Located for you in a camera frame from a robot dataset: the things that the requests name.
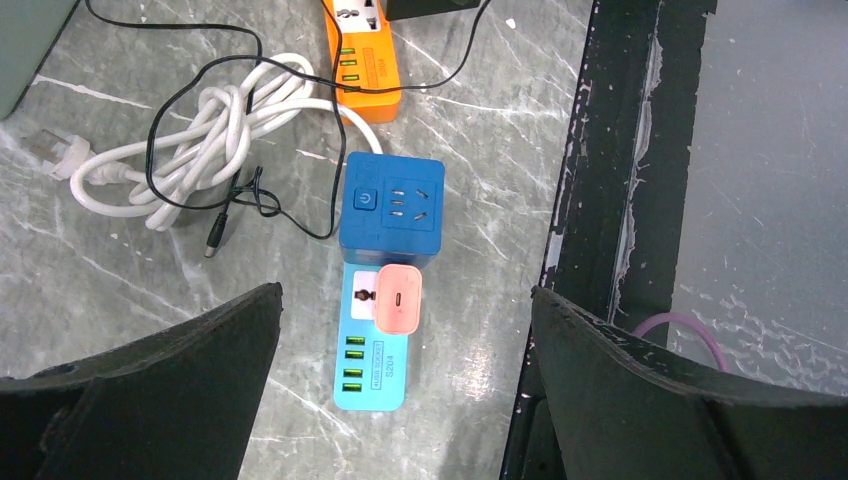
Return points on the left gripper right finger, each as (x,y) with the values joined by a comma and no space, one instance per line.
(625,408)

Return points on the pink small block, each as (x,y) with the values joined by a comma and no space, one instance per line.
(398,299)

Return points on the translucent green storage box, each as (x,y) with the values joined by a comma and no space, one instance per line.
(29,30)

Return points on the teal power strip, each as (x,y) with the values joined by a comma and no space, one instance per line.
(370,366)

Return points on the orange power strip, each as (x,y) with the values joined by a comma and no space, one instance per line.
(361,43)

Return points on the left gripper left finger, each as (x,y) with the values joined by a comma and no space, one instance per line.
(177,404)

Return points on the black power adapter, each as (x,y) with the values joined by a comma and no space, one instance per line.
(408,9)

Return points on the blue cube socket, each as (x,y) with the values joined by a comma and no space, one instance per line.
(392,210)

